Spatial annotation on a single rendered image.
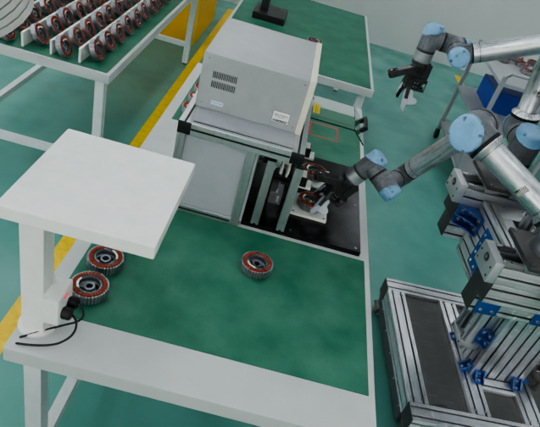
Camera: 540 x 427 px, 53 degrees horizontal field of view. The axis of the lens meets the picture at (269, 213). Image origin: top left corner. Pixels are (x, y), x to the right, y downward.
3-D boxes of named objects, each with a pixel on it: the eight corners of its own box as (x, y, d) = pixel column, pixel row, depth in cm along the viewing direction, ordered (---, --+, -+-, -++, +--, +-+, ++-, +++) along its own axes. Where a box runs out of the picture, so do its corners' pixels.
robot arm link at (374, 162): (386, 166, 200) (373, 147, 201) (363, 183, 205) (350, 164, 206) (392, 163, 207) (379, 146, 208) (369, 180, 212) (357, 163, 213)
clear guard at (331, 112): (362, 121, 245) (366, 109, 241) (363, 146, 225) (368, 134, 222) (292, 102, 243) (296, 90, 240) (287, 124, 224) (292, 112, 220)
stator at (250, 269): (256, 253, 193) (258, 246, 191) (277, 273, 188) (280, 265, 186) (232, 263, 186) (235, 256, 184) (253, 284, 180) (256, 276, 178)
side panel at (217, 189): (237, 221, 206) (257, 149, 188) (236, 226, 204) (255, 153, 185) (166, 202, 205) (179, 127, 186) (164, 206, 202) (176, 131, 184)
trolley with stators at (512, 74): (492, 152, 515) (548, 50, 457) (519, 211, 432) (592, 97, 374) (431, 135, 512) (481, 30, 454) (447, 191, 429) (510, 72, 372)
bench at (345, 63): (341, 90, 547) (366, 16, 504) (337, 185, 395) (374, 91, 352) (236, 59, 542) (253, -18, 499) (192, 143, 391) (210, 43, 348)
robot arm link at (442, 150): (496, 96, 187) (392, 165, 221) (484, 102, 179) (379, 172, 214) (514, 124, 186) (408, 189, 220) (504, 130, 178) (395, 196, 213)
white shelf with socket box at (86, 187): (172, 284, 172) (195, 163, 146) (134, 379, 142) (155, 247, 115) (64, 254, 170) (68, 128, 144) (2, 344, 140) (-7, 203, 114)
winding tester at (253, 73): (308, 90, 230) (322, 43, 218) (300, 135, 194) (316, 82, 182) (219, 64, 228) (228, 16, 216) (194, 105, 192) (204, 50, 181)
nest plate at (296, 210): (326, 202, 228) (327, 200, 227) (325, 223, 215) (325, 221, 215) (292, 193, 227) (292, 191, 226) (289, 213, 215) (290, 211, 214)
